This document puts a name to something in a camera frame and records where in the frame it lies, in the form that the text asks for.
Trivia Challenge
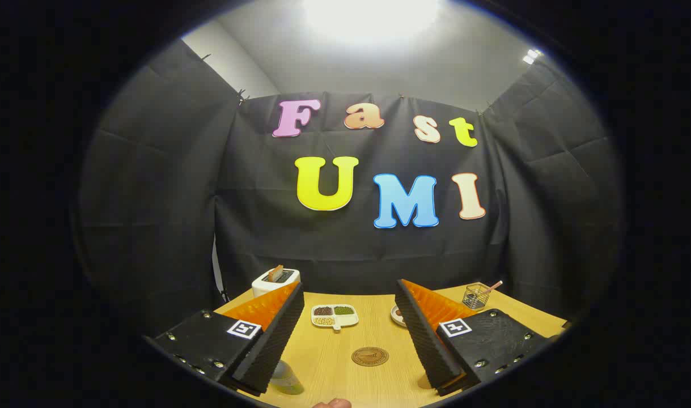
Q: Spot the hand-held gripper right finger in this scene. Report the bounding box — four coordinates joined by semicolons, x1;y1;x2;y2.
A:
395;278;553;397

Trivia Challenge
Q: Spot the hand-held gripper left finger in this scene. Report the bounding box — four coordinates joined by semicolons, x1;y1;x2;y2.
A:
144;282;305;396

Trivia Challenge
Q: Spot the silver bottle with green label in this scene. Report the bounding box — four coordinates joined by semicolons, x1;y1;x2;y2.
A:
269;360;305;396

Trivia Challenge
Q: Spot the round brown coaster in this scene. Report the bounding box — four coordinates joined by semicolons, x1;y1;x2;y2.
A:
351;347;389;367

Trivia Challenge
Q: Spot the wooden table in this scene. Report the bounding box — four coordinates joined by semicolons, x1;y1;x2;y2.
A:
215;283;568;408

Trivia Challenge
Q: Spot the white toaster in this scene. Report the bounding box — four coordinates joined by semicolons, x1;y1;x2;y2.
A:
252;267;301;299

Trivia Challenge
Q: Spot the white divided dish of beans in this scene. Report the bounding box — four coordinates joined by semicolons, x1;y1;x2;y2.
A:
311;304;359;331

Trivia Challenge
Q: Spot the large bright ceiling light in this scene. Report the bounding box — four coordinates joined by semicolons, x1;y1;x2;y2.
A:
303;0;442;41

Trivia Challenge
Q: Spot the wire mesh holder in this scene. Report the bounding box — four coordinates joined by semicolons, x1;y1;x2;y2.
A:
463;283;491;311

